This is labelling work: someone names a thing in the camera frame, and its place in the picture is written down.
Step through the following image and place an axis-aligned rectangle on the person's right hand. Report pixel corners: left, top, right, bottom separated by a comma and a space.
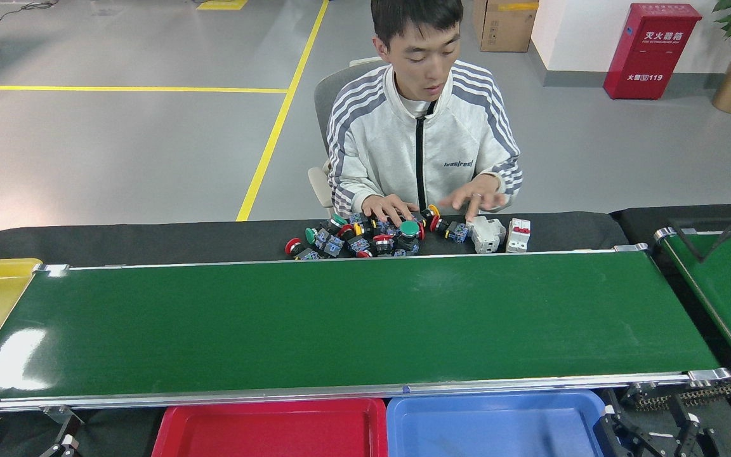
362, 194, 419, 224

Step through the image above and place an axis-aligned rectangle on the brown cardboard box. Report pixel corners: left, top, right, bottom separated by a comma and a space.
472, 0, 539, 53

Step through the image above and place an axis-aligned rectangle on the red plastic tray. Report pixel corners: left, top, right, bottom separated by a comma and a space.
152, 399, 388, 457

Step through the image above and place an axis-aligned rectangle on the person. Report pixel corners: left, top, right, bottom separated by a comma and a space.
326, 0, 524, 224

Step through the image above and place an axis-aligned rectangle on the grey office chair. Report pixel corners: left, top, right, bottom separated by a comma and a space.
308, 57, 392, 220

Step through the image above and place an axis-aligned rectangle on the conveyor drive chain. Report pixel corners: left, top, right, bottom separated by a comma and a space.
632, 383, 731, 412

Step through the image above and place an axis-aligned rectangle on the blue plastic tray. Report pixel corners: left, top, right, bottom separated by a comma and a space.
386, 390, 614, 457

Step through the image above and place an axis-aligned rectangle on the black cable bundle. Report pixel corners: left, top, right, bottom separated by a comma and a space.
670, 206, 731, 262

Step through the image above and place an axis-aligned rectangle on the red fire extinguisher box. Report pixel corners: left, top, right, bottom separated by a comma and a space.
603, 3, 702, 100

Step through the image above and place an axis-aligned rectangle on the green conveyor belt silver frame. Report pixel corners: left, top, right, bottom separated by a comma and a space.
0, 243, 731, 421

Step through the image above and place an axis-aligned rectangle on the white circuit breaker red switch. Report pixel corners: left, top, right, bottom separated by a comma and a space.
506, 218, 531, 253
467, 216, 507, 255

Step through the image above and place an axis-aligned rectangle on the person's left hand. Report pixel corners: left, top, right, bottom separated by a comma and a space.
438, 180, 510, 223

